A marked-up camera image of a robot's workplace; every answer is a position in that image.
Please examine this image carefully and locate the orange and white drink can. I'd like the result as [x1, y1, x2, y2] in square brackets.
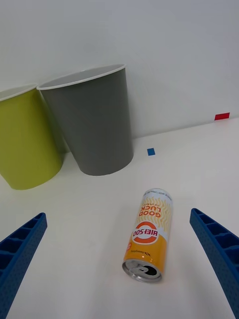
[121, 188, 173, 284]

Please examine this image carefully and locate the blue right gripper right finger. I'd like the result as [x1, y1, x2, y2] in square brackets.
[189, 208, 239, 319]

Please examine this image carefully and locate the yellow-green plastic waste bin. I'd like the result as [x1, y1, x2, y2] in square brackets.
[0, 83, 70, 190]

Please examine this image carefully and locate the grey plastic waste bin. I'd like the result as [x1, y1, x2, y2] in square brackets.
[36, 63, 134, 176]

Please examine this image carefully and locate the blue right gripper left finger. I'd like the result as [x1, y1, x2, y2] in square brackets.
[0, 212, 48, 319]

